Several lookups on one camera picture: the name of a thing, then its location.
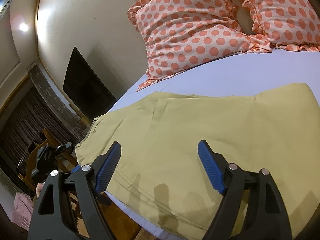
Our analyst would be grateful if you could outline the polka dot pillow near window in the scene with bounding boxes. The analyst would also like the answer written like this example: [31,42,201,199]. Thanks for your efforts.
[240,0,319,51]

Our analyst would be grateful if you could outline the dark curtain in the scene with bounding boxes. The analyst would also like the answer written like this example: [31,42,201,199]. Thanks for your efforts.
[1,87,73,174]

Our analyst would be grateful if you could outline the khaki pants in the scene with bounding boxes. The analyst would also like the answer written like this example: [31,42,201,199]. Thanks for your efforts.
[75,83,319,239]

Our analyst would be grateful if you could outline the pink cloth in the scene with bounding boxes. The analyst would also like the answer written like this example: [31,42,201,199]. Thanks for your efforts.
[11,192,34,231]

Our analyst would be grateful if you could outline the polka dot pillow near switch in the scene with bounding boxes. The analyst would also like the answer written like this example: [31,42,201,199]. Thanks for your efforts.
[127,0,271,90]

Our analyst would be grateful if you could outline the white bed sheet mattress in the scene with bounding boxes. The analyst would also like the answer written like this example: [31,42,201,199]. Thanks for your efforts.
[113,50,319,237]

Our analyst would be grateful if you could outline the black television screen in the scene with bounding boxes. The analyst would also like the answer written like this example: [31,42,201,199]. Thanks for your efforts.
[63,47,117,120]

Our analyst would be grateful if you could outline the wooden chair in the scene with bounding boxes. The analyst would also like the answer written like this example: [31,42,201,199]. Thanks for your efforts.
[25,142,135,239]

